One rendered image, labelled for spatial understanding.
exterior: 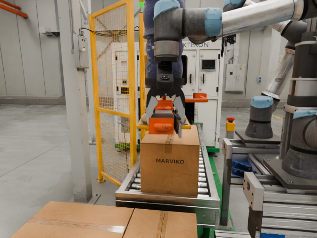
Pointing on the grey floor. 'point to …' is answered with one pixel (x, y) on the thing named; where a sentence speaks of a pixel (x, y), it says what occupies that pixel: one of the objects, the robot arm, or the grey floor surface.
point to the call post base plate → (226, 226)
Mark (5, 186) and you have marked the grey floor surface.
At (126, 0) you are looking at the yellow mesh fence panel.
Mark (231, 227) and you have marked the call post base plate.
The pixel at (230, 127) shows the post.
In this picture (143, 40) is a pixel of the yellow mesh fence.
